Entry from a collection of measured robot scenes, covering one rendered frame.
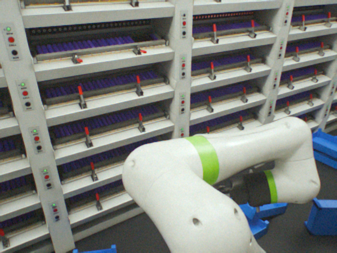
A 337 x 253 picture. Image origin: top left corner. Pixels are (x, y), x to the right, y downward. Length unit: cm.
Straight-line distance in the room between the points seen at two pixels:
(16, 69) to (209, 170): 81
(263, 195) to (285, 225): 100
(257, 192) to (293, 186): 9
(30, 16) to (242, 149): 83
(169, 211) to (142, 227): 124
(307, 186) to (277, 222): 99
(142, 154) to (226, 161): 18
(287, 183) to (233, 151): 24
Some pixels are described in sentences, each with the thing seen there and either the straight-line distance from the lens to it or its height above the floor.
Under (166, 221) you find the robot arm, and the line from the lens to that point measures 44.
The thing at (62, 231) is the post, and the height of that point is 14.
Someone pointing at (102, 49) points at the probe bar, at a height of 97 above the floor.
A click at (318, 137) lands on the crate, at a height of 8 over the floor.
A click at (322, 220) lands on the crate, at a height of 11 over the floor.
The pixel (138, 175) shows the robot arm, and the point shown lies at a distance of 50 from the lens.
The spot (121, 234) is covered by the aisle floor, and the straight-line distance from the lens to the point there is 165.
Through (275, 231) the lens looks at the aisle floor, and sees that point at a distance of 174.
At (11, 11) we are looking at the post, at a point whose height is 113.
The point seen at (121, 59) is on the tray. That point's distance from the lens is 123.
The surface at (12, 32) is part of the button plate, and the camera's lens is 112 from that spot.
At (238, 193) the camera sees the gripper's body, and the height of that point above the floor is 71.
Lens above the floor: 122
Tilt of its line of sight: 28 degrees down
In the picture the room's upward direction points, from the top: straight up
